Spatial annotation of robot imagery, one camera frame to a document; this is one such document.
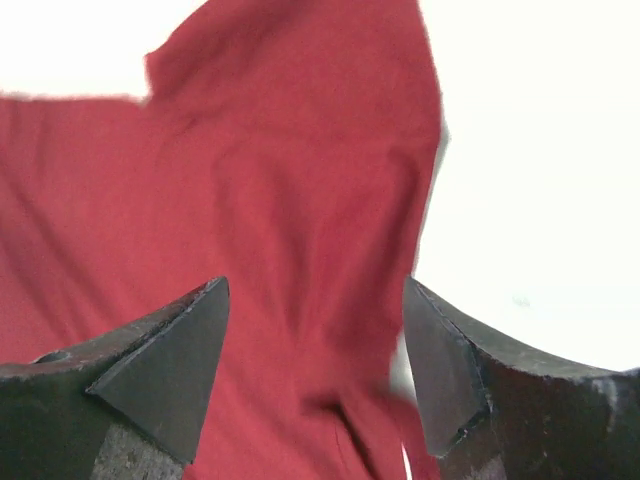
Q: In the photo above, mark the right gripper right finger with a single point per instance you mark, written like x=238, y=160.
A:
x=493, y=407

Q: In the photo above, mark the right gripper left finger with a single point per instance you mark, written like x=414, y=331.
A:
x=128, y=404

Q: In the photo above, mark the dark red t shirt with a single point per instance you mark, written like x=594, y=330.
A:
x=286, y=145

